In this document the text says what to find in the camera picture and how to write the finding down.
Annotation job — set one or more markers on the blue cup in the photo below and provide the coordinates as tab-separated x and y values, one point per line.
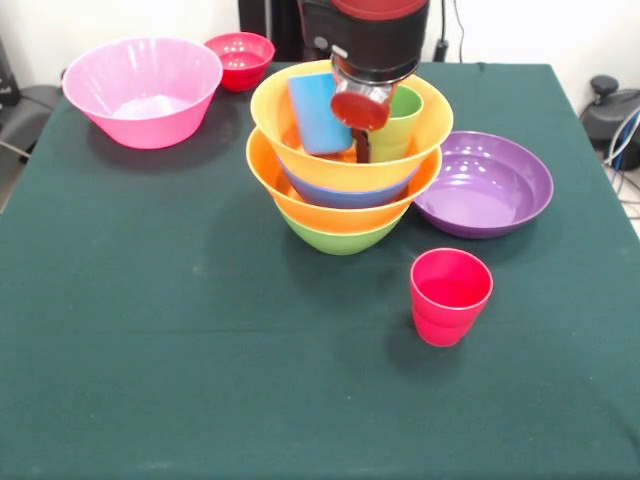
320	120

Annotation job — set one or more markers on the red cup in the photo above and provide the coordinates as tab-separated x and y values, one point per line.
445	320

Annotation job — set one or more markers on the green cup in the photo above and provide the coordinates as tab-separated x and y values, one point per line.
395	135

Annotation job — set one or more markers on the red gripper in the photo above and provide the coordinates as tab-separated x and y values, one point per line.
359	110

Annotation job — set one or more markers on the blue bowl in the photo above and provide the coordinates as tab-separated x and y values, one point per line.
345	197

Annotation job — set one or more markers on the red bowl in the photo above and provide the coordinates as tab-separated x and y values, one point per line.
240	70

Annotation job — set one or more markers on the dark green tablecloth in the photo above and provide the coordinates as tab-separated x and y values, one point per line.
250	375

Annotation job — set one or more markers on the purple bowl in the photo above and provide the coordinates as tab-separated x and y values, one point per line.
480	200

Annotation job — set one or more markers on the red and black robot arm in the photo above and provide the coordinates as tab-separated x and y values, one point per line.
380	35

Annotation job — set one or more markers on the pink bowl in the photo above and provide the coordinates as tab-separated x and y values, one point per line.
140	75

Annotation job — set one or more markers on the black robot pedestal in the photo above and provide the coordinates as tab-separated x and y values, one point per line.
270	20

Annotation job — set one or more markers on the green bowl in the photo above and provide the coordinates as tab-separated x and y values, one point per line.
345	245

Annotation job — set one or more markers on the orange bowl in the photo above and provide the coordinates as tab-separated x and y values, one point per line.
350	172
350	220

